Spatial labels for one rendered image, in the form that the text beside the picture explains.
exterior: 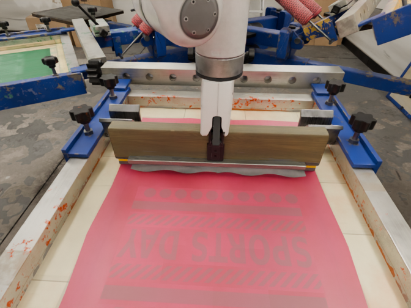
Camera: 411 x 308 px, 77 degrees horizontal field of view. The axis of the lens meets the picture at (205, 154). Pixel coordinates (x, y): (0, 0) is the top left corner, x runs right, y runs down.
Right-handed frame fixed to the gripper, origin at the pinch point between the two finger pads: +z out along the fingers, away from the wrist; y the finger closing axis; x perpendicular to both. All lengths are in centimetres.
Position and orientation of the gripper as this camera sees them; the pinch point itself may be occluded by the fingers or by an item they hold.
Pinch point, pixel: (215, 145)
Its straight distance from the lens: 51.0
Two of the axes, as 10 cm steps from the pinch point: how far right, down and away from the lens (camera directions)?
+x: 10.0, 0.4, -0.4
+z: -0.1, 7.7, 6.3
